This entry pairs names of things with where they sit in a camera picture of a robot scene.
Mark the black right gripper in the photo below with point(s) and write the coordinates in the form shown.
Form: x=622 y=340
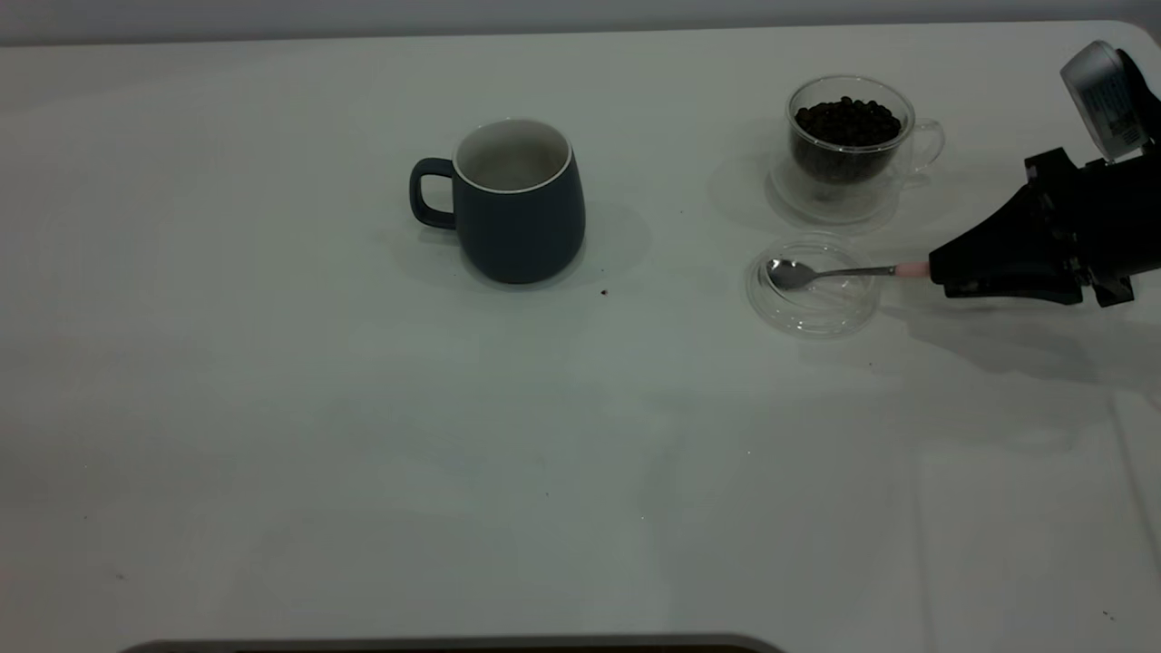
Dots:
x=1111 y=218

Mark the clear glass saucer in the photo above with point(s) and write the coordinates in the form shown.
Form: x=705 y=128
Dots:
x=789 y=209

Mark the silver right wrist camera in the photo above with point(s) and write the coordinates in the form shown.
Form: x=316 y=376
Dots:
x=1102 y=100

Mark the dark blue ceramic mug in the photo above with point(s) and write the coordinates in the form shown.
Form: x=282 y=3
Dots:
x=521 y=231

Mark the clear glass round dish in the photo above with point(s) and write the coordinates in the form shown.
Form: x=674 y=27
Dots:
x=812 y=313

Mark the dark coffee beans pile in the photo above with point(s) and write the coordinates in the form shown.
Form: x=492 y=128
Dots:
x=848 y=127

